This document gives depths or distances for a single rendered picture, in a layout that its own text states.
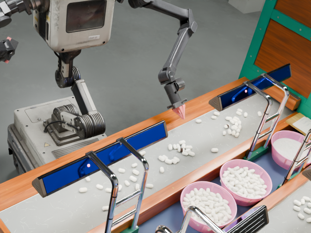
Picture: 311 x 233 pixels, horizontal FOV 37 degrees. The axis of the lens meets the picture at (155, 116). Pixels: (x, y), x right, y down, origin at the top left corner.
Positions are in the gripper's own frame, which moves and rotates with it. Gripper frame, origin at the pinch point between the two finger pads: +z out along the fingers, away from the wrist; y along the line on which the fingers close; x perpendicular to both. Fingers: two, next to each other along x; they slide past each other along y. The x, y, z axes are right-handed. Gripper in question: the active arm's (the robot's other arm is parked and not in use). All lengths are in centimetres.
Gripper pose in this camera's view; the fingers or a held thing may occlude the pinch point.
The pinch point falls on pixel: (183, 118)
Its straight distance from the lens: 249.0
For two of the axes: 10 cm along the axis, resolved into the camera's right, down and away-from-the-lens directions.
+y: 7.3, -3.4, 5.9
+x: -5.4, 2.3, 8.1
